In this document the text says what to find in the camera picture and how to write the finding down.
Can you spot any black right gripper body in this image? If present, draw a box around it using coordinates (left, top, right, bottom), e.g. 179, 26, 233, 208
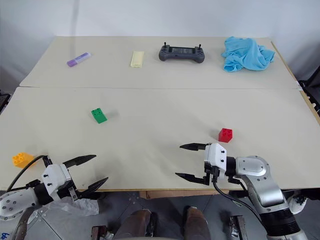
202, 142, 221, 187

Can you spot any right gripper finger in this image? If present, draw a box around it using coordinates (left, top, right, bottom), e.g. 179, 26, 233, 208
174, 172, 206, 186
179, 142, 212, 152

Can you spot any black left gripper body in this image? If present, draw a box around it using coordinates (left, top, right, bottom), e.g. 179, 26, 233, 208
56, 166, 83, 202

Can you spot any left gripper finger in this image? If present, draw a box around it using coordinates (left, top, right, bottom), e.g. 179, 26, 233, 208
62, 154, 97, 170
76, 176, 110, 201

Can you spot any clear crumpled plastic bag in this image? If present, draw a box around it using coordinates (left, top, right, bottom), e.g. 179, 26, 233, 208
46, 196, 100, 217

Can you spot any red toy brick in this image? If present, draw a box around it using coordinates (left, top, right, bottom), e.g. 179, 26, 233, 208
217, 127, 234, 144

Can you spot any brown cardboard piece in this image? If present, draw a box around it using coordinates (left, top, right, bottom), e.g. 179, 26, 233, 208
138, 191, 187, 200

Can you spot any brown rounded shape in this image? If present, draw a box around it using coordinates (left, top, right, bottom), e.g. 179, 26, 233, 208
116, 209, 159, 240
183, 206, 211, 240

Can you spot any green toy brick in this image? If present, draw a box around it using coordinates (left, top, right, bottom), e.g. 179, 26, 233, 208
90, 106, 109, 125

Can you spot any orange toy brick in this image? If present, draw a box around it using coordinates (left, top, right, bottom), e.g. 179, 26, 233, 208
11, 152, 36, 169

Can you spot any grey handheld remote controller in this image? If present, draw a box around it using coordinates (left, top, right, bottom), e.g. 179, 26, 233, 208
158, 41, 206, 63

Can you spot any black equipment beside table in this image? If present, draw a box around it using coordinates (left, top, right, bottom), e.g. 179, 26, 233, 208
0, 88, 11, 116
297, 71, 320, 116

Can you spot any purple and white marker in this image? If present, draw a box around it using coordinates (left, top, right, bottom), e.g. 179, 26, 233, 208
66, 51, 93, 68

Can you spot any crumpled light blue cloth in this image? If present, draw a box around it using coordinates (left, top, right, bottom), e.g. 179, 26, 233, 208
220, 36, 276, 73

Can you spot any pale yellow block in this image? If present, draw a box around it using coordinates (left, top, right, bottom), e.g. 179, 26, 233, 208
129, 50, 145, 68

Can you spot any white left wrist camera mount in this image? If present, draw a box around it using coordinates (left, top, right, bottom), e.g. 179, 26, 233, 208
40, 163, 73, 196

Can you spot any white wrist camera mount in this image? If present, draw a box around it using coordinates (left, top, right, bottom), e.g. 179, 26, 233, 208
40, 163, 73, 196
204, 142, 228, 176

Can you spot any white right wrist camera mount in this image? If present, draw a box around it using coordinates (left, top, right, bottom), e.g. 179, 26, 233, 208
204, 142, 228, 176

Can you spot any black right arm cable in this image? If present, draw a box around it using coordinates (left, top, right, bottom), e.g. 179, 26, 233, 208
212, 172, 267, 226

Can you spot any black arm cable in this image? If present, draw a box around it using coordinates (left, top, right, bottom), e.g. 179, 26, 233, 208
212, 172, 267, 226
6, 154, 53, 195

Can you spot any dark metal bracket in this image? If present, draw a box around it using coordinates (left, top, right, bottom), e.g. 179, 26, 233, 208
228, 214, 252, 240
91, 224, 116, 240

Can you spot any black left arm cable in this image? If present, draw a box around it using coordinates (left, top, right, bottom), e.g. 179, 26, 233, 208
6, 154, 53, 195

